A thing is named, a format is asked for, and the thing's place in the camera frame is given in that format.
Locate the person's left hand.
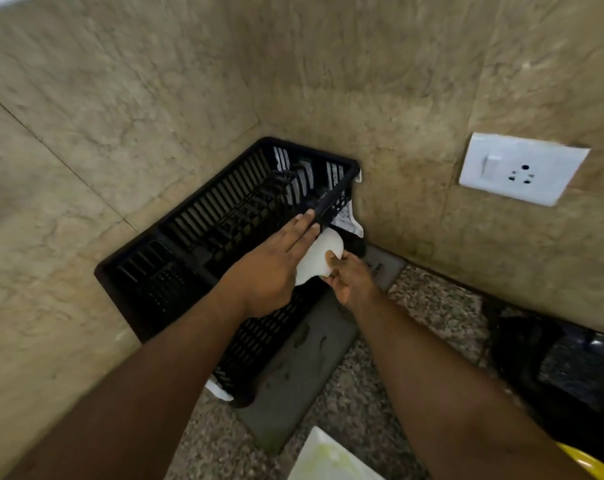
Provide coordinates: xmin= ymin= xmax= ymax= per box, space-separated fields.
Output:
xmin=216 ymin=209 xmax=322 ymax=320

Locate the person's right hand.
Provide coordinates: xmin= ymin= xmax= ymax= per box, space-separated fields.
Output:
xmin=321 ymin=250 xmax=384 ymax=312

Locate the white cup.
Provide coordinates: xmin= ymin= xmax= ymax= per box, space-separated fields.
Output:
xmin=294 ymin=227 xmax=345 ymax=287

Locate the person's left forearm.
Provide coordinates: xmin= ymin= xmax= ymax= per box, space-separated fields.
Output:
xmin=4 ymin=284 xmax=255 ymax=480

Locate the person's right forearm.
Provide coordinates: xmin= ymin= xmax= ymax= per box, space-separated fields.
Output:
xmin=351 ymin=293 xmax=594 ymax=480

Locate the white patterned plastic packet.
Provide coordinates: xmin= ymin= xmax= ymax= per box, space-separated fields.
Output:
xmin=274 ymin=147 xmax=366 ymax=239

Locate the black plastic dish rack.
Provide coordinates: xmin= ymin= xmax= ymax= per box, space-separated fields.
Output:
xmin=94 ymin=137 xmax=367 ymax=409

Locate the grey drying mat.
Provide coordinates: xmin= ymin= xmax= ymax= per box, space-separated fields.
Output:
xmin=234 ymin=244 xmax=407 ymax=456

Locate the small white plastic piece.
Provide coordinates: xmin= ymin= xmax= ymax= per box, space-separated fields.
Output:
xmin=204 ymin=377 xmax=235 ymax=402

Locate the white plate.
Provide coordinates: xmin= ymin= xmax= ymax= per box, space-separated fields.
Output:
xmin=287 ymin=426 xmax=386 ymax=480

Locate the black kitchen appliance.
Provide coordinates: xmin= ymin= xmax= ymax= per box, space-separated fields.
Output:
xmin=483 ymin=298 xmax=604 ymax=471

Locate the yellow plastic item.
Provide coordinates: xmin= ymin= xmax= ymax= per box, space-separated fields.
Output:
xmin=556 ymin=442 xmax=604 ymax=480

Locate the white wall socket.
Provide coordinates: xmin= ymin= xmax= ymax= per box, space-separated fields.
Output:
xmin=458 ymin=132 xmax=592 ymax=208

